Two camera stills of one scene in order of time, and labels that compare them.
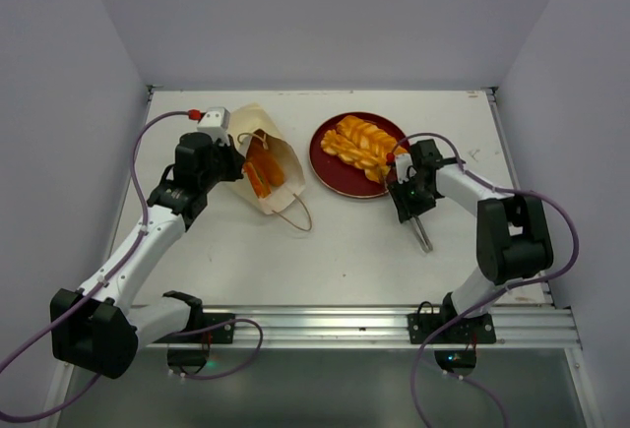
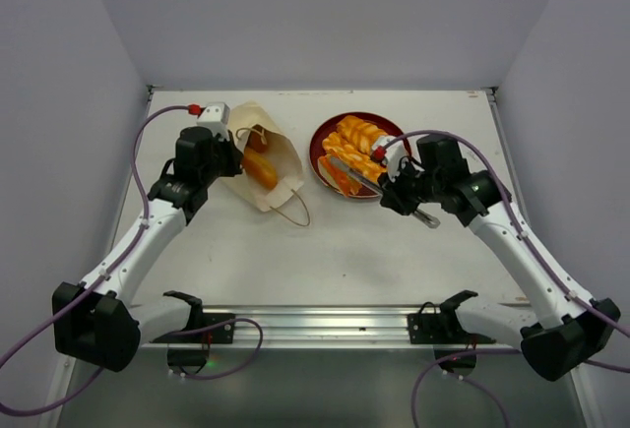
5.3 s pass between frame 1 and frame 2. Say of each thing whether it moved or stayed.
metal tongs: moved
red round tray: stayed
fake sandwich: moved
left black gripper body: stayed
